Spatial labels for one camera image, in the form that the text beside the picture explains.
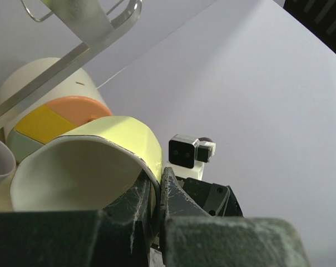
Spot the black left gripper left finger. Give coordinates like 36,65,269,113
0,172,153,266

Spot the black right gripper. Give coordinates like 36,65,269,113
177,177,243,217

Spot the round cream drawer cabinet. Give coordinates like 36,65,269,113
4,69,112,162

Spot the light green mug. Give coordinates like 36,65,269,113
10,116,163,212

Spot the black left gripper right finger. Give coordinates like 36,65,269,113
160,167,310,266

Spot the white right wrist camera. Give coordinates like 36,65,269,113
165,134,216,181

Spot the steel two-tier dish rack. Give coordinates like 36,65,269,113
0,1,142,129

